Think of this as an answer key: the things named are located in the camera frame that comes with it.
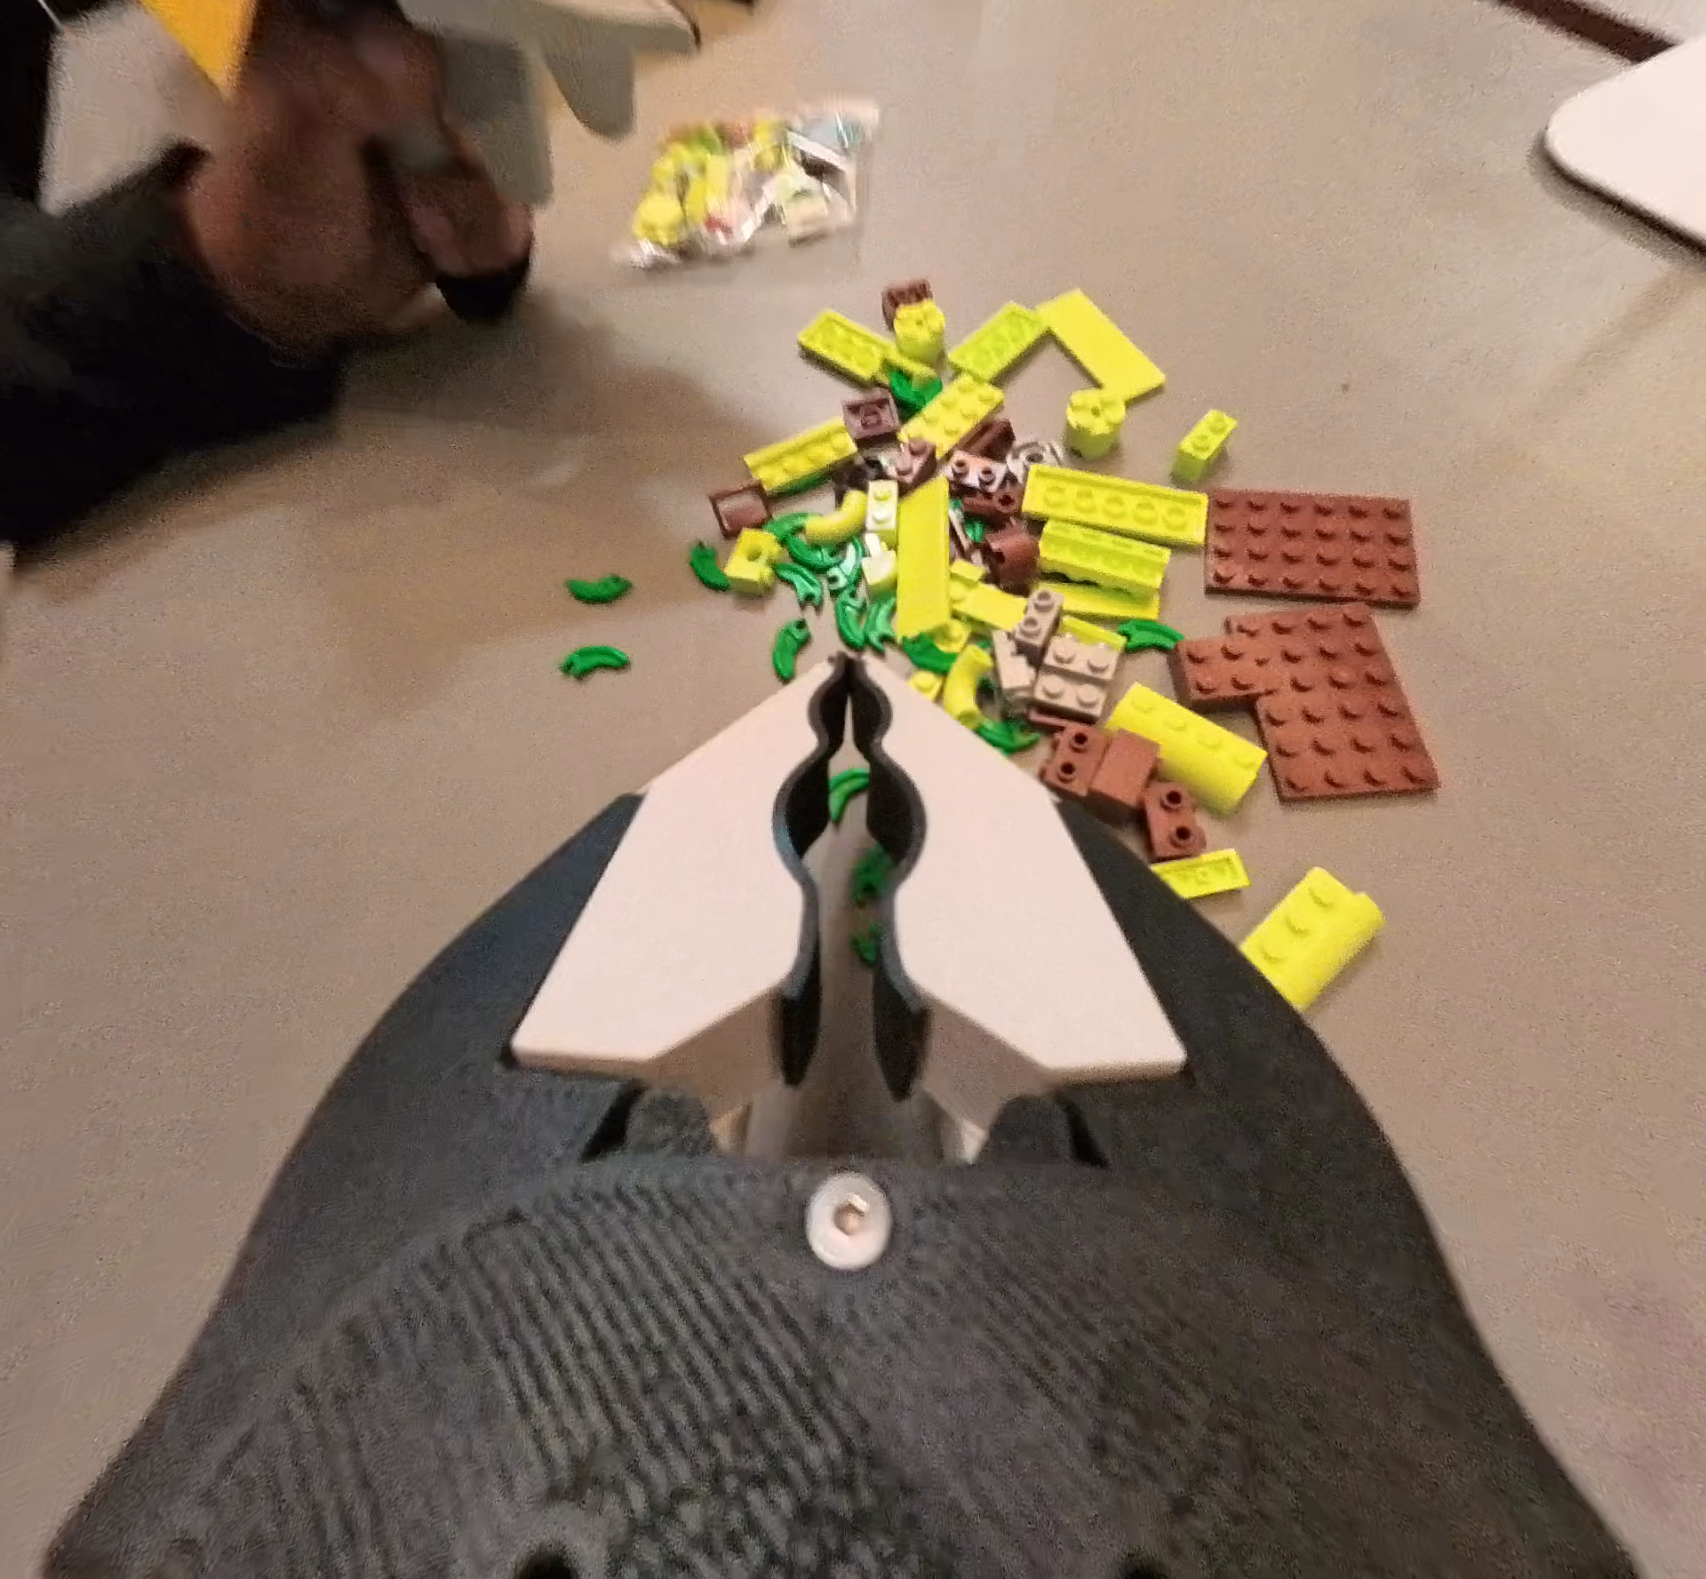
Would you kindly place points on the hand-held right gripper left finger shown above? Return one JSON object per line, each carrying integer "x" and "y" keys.
{"x": 666, "y": 938}

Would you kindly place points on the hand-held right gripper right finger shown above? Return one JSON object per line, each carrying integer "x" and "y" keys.
{"x": 1039, "y": 938}

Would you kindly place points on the large brown studded plate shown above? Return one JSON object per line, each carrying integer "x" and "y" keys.
{"x": 1314, "y": 545}
{"x": 1334, "y": 713}

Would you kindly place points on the pile of toy bricks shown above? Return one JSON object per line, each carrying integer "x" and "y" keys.
{"x": 934, "y": 538}

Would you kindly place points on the person's left forearm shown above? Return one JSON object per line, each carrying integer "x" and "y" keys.
{"x": 106, "y": 365}

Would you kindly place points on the person's left hand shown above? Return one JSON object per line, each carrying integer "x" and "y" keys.
{"x": 321, "y": 180}

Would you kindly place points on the small sealed bag of pieces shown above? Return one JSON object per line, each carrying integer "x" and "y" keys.
{"x": 746, "y": 185}

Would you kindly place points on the small lime brick with hole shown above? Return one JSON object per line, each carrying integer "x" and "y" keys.
{"x": 1206, "y": 445}

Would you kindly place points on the lime flat tile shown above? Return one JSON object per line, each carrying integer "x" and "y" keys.
{"x": 1099, "y": 338}

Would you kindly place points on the white monitor stand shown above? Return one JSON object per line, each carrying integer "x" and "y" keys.
{"x": 1639, "y": 140}

